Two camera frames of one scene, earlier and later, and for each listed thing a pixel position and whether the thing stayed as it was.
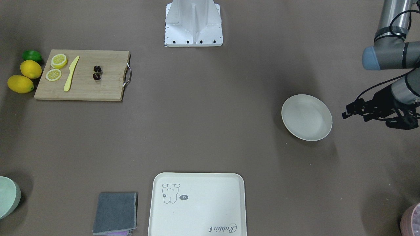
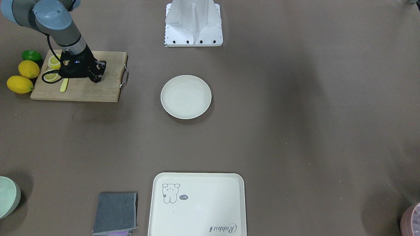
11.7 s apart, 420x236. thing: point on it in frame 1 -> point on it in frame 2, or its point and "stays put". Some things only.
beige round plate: [307, 117] -> [186, 97]
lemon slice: [58, 61] stays put
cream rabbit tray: [197, 204] stays put
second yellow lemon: [20, 84] stays put
